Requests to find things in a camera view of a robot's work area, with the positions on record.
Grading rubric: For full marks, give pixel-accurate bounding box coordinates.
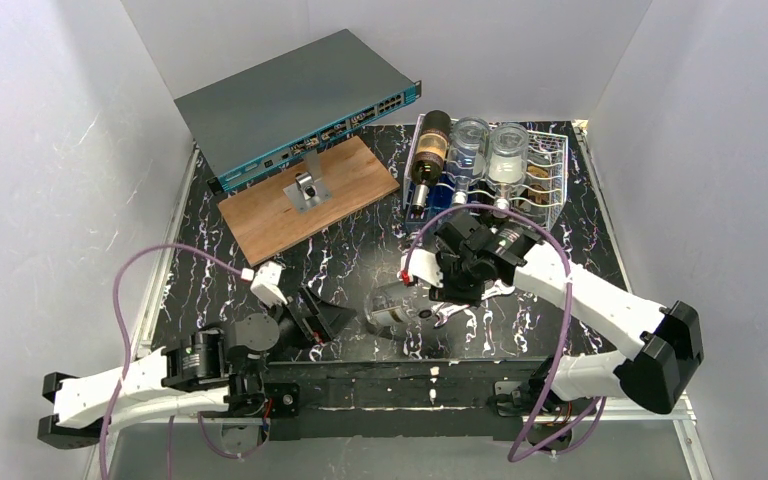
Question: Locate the large silver wrench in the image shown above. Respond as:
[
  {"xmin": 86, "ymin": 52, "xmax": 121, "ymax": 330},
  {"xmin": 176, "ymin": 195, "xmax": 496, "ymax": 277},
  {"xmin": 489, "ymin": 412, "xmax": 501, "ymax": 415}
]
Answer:
[{"xmin": 432, "ymin": 303, "xmax": 471, "ymax": 329}]

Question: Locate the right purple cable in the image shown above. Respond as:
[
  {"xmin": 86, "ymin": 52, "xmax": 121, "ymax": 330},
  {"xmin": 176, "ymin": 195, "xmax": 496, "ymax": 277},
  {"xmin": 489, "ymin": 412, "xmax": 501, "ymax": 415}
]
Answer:
[{"xmin": 399, "ymin": 203, "xmax": 607, "ymax": 464}]

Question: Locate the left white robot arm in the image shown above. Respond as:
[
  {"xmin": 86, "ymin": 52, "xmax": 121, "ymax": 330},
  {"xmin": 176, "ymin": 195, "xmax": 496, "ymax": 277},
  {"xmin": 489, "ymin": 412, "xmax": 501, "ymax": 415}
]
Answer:
[{"xmin": 37, "ymin": 287, "xmax": 357, "ymax": 450}]

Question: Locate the purple cable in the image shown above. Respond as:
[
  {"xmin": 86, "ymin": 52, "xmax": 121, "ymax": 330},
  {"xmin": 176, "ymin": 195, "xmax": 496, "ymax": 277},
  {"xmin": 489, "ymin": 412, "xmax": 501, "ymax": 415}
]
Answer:
[
  {"xmin": 97, "ymin": 243, "xmax": 256, "ymax": 480},
  {"xmin": 399, "ymin": 203, "xmax": 607, "ymax": 464}
]

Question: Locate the silver metal stand bracket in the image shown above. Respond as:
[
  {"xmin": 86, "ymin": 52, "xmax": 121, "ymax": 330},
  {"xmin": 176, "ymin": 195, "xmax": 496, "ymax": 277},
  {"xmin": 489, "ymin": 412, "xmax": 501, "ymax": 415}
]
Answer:
[{"xmin": 283, "ymin": 152, "xmax": 332, "ymax": 213}]

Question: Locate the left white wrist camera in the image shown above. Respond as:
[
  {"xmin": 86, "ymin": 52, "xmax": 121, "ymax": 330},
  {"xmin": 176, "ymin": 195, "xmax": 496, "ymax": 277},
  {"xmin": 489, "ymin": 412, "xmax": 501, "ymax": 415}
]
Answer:
[{"xmin": 250, "ymin": 260, "xmax": 287, "ymax": 307}]

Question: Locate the black base frame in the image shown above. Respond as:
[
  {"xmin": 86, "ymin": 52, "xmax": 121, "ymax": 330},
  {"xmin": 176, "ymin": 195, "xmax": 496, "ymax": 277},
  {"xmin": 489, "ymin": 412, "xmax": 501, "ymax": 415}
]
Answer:
[{"xmin": 201, "ymin": 357, "xmax": 627, "ymax": 444}]

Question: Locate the grey network switch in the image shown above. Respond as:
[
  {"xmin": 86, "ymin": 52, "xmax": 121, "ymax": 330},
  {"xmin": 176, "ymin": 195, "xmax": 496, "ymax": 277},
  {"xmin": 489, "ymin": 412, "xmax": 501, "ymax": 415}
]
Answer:
[{"xmin": 175, "ymin": 29, "xmax": 422, "ymax": 194}]

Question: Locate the small silver wrench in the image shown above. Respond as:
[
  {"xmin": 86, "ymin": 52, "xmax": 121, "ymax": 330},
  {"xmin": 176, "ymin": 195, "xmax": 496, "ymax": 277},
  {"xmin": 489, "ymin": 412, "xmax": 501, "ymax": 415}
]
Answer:
[{"xmin": 482, "ymin": 280, "xmax": 515, "ymax": 299}]

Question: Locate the white wire wine rack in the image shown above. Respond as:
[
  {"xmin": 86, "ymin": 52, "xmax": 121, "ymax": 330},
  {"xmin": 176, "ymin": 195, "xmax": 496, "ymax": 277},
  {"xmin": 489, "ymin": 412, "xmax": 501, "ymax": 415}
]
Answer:
[{"xmin": 402, "ymin": 110, "xmax": 568, "ymax": 232}]

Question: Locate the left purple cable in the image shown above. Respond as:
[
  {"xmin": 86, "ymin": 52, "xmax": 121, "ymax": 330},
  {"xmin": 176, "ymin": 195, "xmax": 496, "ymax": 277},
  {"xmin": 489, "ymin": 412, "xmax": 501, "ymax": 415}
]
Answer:
[{"xmin": 97, "ymin": 243, "xmax": 256, "ymax": 480}]

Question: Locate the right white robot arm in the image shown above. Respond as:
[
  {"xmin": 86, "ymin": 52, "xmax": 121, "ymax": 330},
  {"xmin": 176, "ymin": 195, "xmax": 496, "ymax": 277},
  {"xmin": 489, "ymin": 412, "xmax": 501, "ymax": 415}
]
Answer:
[{"xmin": 402, "ymin": 209, "xmax": 704, "ymax": 414}]

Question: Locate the clear bottle white cap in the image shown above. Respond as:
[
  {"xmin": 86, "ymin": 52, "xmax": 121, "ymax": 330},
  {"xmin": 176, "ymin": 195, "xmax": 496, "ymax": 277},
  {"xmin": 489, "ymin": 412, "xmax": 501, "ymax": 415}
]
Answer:
[{"xmin": 485, "ymin": 123, "xmax": 529, "ymax": 209}]

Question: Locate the wooden board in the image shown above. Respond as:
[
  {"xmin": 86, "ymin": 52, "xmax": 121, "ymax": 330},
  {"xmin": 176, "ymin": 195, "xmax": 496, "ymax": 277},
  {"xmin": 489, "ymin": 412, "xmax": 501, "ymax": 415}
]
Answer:
[{"xmin": 219, "ymin": 138, "xmax": 399, "ymax": 266}]

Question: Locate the dark wine bottle gold label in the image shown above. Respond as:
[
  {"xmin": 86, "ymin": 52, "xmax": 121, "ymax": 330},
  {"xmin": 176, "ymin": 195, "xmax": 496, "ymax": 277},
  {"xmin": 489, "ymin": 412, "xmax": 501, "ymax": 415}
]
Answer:
[{"xmin": 409, "ymin": 110, "xmax": 452, "ymax": 187}]

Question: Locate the clear liquor bottle black cap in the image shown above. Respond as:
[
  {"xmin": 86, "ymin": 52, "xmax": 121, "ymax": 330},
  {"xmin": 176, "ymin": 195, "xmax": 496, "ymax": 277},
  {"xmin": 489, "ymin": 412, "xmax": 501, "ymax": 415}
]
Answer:
[{"xmin": 364, "ymin": 281, "xmax": 455, "ymax": 340}]

